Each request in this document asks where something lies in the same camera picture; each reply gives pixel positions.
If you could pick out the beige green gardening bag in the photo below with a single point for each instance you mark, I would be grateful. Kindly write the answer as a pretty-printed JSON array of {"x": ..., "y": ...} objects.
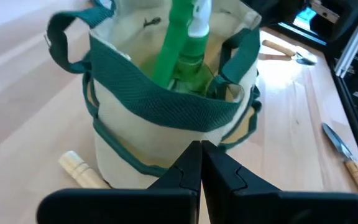
[{"x": 166, "y": 140}]

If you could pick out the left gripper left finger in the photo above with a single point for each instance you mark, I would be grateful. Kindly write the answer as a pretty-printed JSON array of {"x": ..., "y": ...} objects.
[{"x": 185, "y": 174}]

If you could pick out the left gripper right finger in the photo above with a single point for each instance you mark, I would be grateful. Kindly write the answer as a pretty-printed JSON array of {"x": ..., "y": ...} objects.
[{"x": 219, "y": 174}]

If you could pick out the green spray bottle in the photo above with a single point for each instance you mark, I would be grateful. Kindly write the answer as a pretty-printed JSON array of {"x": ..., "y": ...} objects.
[{"x": 172, "y": 46}]

